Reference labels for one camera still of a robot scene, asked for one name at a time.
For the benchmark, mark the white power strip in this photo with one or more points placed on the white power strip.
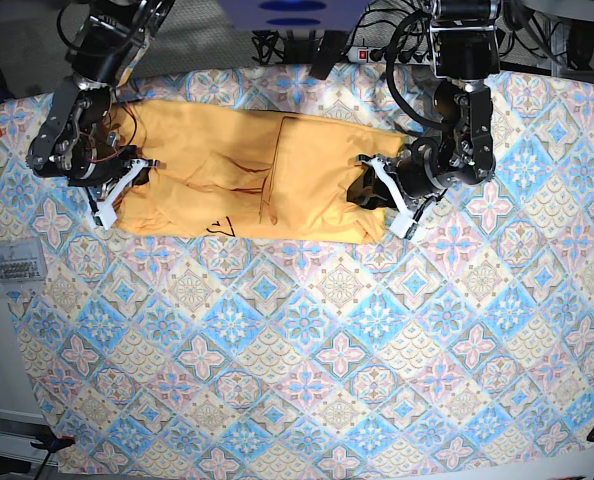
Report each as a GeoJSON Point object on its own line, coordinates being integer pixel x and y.
{"type": "Point", "coordinates": [366, 55]}

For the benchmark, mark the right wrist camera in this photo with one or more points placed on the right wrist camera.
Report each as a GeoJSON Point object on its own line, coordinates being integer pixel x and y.
{"type": "Point", "coordinates": [105, 216]}

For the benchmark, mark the yellow T-shirt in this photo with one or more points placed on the yellow T-shirt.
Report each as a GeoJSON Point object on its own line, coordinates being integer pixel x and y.
{"type": "Point", "coordinates": [248, 173]}

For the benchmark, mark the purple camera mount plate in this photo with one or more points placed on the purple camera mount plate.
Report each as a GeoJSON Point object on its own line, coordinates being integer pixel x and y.
{"type": "Point", "coordinates": [251, 15]}

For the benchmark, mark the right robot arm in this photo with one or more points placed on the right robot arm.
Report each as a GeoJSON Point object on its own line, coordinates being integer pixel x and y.
{"type": "Point", "coordinates": [70, 143]}

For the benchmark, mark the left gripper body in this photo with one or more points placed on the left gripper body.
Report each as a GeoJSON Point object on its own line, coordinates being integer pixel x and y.
{"type": "Point", "coordinates": [411, 178]}

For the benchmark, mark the black bracket under mount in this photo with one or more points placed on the black bracket under mount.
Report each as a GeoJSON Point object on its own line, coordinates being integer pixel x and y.
{"type": "Point", "coordinates": [329, 52]}

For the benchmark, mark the patterned blue tablecloth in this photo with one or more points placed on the patterned blue tablecloth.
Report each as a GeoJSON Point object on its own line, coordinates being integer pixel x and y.
{"type": "Point", "coordinates": [470, 346]}

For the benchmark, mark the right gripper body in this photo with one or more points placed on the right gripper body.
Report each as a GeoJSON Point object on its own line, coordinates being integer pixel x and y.
{"type": "Point", "coordinates": [106, 180]}

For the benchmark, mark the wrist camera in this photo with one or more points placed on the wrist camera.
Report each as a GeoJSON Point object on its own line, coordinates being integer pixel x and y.
{"type": "Point", "coordinates": [405, 227]}
{"type": "Point", "coordinates": [105, 216]}

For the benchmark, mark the orange handled clamp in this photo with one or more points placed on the orange handled clamp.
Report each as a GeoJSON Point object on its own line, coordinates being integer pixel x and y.
{"type": "Point", "coordinates": [51, 443]}

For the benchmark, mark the clear plastic screw box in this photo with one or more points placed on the clear plastic screw box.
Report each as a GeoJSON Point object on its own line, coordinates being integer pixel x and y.
{"type": "Point", "coordinates": [22, 264]}

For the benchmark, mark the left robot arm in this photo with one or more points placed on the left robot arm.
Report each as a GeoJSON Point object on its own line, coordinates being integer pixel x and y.
{"type": "Point", "coordinates": [461, 38]}

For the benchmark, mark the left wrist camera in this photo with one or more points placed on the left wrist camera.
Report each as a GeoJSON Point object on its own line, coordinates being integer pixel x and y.
{"type": "Point", "coordinates": [405, 227]}

